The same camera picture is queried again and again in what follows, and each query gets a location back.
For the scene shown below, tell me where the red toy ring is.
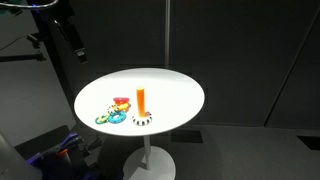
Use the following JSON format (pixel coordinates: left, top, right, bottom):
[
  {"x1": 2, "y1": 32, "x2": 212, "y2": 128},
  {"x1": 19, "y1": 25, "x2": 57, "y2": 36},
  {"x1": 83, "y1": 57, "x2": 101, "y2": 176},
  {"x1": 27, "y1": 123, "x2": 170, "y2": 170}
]
[{"x1": 112, "y1": 96, "x2": 131, "y2": 105}]

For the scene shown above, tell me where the purple and orange clamp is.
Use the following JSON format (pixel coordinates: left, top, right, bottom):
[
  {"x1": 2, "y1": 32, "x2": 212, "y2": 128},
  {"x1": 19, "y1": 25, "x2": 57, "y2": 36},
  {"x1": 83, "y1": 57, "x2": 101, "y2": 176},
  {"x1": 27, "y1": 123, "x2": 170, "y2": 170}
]
[{"x1": 26, "y1": 132, "x2": 102, "y2": 180}]

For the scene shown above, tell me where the white round pedestal table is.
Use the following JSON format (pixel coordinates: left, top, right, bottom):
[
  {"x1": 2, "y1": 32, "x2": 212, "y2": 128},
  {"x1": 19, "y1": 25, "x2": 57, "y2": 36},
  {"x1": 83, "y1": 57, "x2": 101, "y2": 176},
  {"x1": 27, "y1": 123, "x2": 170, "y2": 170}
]
[{"x1": 74, "y1": 68, "x2": 205, "y2": 180}]

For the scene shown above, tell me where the orange peg ring holder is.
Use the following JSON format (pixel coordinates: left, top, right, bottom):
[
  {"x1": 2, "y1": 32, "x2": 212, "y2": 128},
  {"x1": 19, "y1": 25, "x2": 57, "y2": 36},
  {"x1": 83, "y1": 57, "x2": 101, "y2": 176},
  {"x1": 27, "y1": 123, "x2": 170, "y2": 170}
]
[{"x1": 132, "y1": 87, "x2": 152, "y2": 126}]

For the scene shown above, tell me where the orange toy ring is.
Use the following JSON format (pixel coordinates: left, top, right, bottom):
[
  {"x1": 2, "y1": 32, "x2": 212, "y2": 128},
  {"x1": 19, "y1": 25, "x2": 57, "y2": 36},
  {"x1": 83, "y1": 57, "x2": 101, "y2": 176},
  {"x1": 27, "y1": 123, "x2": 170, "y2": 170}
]
[{"x1": 114, "y1": 102, "x2": 132, "y2": 113}]

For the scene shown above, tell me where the blue dotted toy ring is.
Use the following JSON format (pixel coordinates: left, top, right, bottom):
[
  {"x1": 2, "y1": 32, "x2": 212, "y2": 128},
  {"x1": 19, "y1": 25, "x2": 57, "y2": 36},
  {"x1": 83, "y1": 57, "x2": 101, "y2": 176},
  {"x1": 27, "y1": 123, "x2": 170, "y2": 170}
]
[{"x1": 107, "y1": 110, "x2": 127, "y2": 124}]

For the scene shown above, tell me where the small black white striped ring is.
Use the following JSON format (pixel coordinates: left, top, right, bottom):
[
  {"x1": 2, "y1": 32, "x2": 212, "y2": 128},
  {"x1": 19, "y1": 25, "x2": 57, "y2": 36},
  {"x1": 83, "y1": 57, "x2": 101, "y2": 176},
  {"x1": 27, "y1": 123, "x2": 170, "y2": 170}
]
[{"x1": 107, "y1": 104, "x2": 118, "y2": 115}]

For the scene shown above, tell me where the green toy ring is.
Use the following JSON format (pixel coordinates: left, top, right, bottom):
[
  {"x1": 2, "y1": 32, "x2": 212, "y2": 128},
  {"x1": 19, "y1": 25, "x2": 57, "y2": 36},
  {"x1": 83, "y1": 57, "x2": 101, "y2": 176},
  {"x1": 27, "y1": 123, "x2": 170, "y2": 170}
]
[{"x1": 94, "y1": 114, "x2": 111, "y2": 125}]

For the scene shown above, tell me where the vertical grey wall pole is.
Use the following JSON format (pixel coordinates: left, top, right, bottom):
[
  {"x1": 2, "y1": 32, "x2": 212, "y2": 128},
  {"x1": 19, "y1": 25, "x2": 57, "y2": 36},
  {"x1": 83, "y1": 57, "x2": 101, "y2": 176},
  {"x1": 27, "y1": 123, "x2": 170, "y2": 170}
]
[{"x1": 164, "y1": 0, "x2": 171, "y2": 69}]

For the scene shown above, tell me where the black camera stand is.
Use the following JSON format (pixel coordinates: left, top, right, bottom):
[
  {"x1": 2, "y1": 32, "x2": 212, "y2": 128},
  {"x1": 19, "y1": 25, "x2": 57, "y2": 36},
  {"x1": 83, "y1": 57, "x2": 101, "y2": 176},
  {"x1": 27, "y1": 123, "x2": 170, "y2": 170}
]
[{"x1": 0, "y1": 0, "x2": 90, "y2": 101}]

